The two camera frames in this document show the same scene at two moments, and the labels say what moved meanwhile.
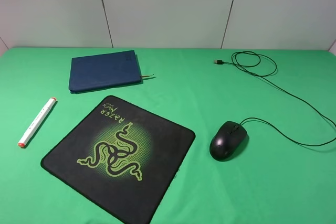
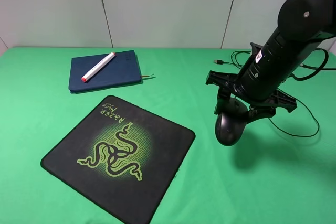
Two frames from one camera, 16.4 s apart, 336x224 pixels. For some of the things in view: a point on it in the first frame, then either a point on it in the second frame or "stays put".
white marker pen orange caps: [37, 121] to [84, 78]
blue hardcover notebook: [104, 71] stays put
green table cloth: [285, 172] stays put
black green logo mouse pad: [124, 155] stays put
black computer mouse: [227, 141] to [229, 126]
